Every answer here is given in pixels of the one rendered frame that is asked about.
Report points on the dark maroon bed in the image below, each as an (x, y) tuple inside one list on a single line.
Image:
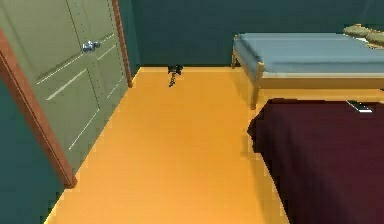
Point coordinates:
[(326, 160)]

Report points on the small dark floor object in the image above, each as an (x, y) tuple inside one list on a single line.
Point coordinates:
[(173, 73)]

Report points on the silver door knob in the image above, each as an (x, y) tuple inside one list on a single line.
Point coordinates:
[(90, 46)]

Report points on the pale green room door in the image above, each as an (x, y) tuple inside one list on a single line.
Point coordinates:
[(66, 83)]

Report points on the black and white flat device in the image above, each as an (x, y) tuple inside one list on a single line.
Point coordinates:
[(359, 106)]

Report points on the olive green pillow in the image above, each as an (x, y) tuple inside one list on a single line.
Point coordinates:
[(365, 34)]

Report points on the blue wooden frame bed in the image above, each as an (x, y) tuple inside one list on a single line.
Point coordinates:
[(310, 56)]

